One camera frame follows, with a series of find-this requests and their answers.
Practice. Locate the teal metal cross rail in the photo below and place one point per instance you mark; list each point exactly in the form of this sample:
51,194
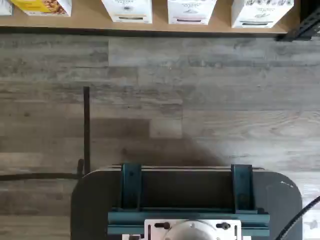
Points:
125,218

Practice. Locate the white box partly seen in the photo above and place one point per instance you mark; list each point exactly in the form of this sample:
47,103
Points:
5,6

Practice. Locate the teal metal bracket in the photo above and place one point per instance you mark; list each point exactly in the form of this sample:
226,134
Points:
130,185
242,186

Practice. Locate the yellow snack box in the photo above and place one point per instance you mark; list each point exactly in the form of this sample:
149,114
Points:
42,7

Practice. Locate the dark grey base cart plate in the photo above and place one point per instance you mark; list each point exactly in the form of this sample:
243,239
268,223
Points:
92,200

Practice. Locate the brown wooden shelf board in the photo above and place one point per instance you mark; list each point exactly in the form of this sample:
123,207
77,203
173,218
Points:
85,22

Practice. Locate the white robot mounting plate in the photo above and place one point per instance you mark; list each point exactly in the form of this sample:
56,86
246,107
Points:
155,231

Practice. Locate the white box pink strip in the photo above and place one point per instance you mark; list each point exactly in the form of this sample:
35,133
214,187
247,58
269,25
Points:
191,11

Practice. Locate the white box green strip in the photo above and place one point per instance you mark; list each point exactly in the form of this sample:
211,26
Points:
260,13

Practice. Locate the grey xArm robot arm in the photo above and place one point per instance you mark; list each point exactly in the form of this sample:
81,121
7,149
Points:
192,231

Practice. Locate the white box tan strip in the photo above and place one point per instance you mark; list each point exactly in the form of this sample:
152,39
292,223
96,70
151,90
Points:
130,10

